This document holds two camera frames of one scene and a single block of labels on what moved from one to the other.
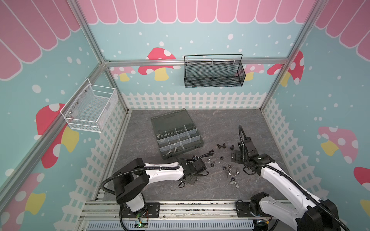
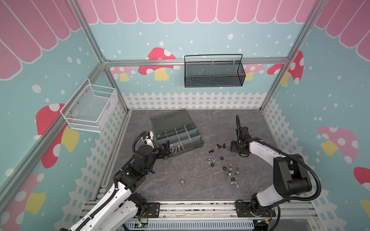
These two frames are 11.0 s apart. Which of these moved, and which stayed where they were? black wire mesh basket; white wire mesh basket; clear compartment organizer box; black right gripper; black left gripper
Moved: black right gripper; black left gripper
Stayed: clear compartment organizer box; black wire mesh basket; white wire mesh basket
